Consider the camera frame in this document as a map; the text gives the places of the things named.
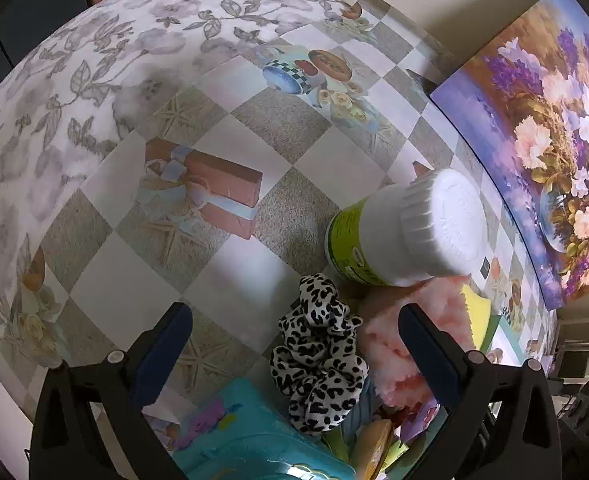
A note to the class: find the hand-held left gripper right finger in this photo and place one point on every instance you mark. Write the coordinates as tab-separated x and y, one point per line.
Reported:
429	355

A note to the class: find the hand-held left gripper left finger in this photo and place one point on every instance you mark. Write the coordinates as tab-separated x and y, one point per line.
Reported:
162	355

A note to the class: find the pink fluffy cloth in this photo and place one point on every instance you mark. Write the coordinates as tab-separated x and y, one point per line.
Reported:
384	350

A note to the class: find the yellow sponge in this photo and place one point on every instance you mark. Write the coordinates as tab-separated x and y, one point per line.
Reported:
477	320

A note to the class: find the purple packet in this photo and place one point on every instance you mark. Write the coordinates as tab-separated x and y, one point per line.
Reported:
427	420

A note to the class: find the yellow round pad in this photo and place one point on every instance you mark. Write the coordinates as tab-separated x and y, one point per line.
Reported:
374	445

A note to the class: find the leopard print scrunchie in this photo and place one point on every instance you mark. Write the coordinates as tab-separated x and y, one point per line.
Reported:
319	360

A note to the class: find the light green cloth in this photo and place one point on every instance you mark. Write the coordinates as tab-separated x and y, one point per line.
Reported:
335	442

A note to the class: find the white jar with green label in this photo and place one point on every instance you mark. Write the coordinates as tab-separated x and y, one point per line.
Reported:
424	230

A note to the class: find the teal toy case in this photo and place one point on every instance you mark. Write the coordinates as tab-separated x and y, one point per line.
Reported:
254	440

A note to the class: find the dark furniture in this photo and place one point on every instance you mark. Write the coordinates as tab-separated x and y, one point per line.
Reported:
584	400

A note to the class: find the checkered printed tablecloth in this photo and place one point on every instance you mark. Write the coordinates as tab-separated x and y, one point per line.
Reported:
314	160

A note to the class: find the floral painting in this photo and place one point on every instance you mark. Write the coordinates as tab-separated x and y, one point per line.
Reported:
549	135

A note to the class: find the white grey floral cloth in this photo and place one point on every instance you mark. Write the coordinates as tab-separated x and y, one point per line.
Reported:
74	60

